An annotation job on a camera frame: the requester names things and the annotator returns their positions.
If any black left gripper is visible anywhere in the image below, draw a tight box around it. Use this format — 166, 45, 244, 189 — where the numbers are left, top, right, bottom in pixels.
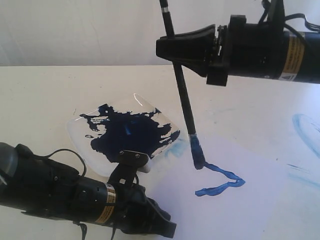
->
99, 182, 177, 237

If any white paper sheet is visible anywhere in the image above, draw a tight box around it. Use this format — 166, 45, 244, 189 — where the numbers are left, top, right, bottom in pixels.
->
148, 136, 320, 240

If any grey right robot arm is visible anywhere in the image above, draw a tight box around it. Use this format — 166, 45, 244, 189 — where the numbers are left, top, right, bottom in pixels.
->
155, 0, 320, 87

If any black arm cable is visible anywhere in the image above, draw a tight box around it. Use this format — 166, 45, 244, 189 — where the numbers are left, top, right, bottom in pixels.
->
42, 148, 88, 177
257, 0, 320, 33

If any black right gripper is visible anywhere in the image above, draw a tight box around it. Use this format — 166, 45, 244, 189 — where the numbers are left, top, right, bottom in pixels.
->
155, 0, 285, 87

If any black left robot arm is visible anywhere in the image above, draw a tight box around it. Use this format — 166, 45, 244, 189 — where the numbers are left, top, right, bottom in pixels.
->
0, 143, 177, 238

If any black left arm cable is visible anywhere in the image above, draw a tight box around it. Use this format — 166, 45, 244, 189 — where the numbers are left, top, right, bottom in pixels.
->
42, 148, 88, 177

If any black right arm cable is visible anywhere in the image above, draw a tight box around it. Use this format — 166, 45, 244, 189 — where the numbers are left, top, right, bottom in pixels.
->
257, 0, 320, 33

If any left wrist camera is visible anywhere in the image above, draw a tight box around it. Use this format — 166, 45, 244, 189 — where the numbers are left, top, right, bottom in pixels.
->
115, 150, 151, 173

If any white square paint plate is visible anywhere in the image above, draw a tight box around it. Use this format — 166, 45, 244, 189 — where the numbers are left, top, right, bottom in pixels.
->
67, 93, 183, 177

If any black paintbrush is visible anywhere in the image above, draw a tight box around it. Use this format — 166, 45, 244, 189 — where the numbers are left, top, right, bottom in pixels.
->
159, 0, 206, 170

